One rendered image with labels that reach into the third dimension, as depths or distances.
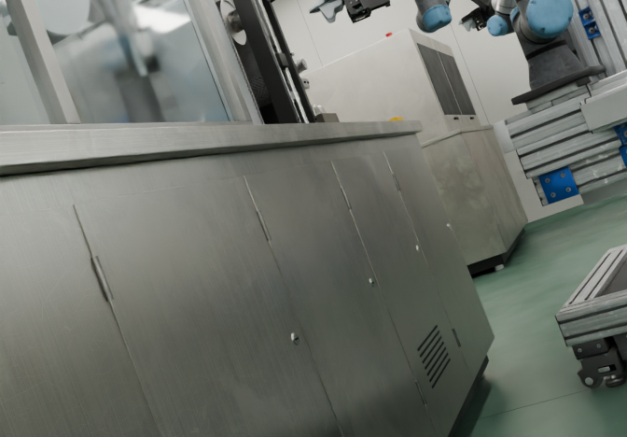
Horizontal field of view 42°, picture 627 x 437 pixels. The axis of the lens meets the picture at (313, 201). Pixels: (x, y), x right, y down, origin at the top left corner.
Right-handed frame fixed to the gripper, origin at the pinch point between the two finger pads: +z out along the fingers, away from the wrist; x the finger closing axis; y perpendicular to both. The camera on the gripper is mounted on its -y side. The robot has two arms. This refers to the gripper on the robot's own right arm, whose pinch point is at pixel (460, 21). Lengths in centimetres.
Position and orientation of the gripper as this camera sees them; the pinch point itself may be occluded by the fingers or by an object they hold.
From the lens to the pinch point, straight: 336.6
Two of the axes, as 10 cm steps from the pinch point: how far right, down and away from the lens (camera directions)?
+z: -5.1, 2.2, 8.3
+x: 7.3, -4.1, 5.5
